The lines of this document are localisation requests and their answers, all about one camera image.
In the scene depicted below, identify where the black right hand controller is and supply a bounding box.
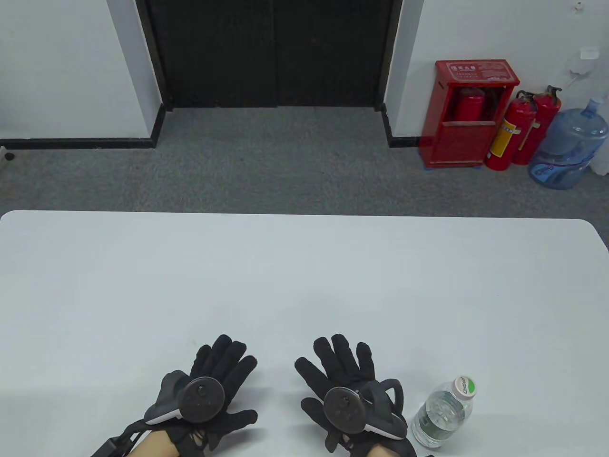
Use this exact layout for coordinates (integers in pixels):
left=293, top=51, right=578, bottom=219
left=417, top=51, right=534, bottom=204
left=323, top=378, right=408, bottom=439

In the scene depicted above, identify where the clear mineral water bottle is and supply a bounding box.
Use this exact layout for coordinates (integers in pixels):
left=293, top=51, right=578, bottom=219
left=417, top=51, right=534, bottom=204
left=412, top=376, right=477, bottom=448

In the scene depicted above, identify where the person's right hand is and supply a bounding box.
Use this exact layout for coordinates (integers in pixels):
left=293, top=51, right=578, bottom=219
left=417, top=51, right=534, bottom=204
left=295, top=334, right=415, bottom=457

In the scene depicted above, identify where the short black baseboard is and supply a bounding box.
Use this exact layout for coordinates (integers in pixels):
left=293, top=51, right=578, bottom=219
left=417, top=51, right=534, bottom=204
left=381, top=102, right=434, bottom=148

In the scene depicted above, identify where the black left hand controller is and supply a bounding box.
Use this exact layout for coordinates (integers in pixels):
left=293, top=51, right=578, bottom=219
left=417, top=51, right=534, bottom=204
left=144, top=370, right=226, bottom=426

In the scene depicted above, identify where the blue water jug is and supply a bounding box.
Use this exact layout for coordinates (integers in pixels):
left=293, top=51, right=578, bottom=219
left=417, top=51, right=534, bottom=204
left=528, top=98, right=609, bottom=190

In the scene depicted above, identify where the black double door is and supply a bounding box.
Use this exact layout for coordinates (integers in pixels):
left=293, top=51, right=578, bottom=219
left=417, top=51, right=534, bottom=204
left=136, top=0, right=404, bottom=110

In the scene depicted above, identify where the long black baseboard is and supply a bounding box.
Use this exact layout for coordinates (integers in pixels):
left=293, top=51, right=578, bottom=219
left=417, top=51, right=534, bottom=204
left=0, top=102, right=166, bottom=149

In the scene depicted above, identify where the person's left forearm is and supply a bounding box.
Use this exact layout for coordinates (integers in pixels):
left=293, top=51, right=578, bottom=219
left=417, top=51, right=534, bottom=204
left=128, top=431, right=180, bottom=457

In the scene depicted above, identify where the person's left hand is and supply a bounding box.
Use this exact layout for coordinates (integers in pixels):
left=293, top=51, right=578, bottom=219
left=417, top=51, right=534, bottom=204
left=164, top=335, right=260, bottom=451

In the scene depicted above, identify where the red fire extinguisher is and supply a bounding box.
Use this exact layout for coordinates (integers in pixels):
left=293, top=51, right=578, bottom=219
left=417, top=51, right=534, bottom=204
left=511, top=86, right=563, bottom=166

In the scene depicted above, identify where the white green bottle cap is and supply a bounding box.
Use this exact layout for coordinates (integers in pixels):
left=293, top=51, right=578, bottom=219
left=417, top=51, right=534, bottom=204
left=452, top=376, right=477, bottom=399

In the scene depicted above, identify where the red extinguisher yellow label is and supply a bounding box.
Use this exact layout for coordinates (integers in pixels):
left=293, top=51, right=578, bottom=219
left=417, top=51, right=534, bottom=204
left=484, top=90, right=538, bottom=171

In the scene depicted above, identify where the red fire extinguisher cabinet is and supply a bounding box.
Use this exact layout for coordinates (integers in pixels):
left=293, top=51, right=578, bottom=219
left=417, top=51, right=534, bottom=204
left=419, top=60, right=521, bottom=169

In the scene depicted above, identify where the red extinguisher inside cabinet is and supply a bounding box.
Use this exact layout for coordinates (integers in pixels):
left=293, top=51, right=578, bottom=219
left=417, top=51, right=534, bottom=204
left=452, top=87, right=487, bottom=122

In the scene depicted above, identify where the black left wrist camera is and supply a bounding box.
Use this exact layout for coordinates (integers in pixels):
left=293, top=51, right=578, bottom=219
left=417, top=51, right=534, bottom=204
left=90, top=438, right=125, bottom=457

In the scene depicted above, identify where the black hand controller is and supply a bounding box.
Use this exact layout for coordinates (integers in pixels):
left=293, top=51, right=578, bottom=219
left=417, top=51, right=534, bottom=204
left=323, top=378, right=408, bottom=439
left=144, top=370, right=226, bottom=426

